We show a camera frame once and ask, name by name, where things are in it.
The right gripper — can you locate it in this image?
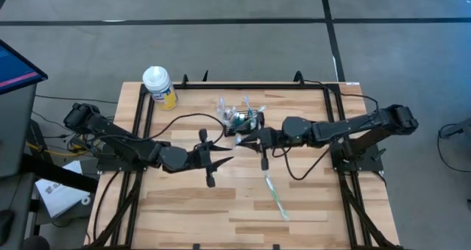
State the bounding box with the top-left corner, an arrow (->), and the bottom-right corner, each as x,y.
240,112 -> 285,171

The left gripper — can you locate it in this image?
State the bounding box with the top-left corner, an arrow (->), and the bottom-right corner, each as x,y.
186,128 -> 236,189

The yellow disinfectant wipes canister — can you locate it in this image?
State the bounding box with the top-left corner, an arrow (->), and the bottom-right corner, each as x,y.
142,65 -> 179,112

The black desk beam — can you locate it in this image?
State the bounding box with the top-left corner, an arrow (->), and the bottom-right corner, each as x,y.
20,153 -> 99,195

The white paper booklet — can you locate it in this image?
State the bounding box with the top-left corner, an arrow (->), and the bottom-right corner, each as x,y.
35,160 -> 92,219

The grey cabinet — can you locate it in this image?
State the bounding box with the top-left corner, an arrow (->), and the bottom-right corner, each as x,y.
0,83 -> 38,179

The blue computer screen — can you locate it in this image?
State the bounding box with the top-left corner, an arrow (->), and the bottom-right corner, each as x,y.
0,39 -> 49,96

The black computer mouse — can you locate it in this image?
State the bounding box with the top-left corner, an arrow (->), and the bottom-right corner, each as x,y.
0,209 -> 15,246

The black wire caddy rack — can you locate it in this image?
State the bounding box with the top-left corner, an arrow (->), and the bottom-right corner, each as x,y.
223,110 -> 266,138

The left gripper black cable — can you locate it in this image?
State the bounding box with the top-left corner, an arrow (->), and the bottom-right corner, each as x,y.
149,112 -> 226,145

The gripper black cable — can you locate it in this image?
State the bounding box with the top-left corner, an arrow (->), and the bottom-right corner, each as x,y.
271,146 -> 334,182
149,112 -> 226,145

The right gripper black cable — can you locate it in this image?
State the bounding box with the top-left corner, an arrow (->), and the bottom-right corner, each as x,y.
271,146 -> 334,182

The black aluminium table frame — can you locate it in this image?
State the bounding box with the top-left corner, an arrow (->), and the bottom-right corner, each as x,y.
83,81 -> 404,250

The thin black power cable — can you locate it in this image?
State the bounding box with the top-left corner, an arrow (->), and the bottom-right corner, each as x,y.
302,79 -> 380,113

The thin black floor cable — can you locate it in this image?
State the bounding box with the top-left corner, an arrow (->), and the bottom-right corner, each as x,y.
35,94 -> 118,104

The yellow floor cable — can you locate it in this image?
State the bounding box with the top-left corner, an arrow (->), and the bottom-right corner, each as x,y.
24,132 -> 91,158

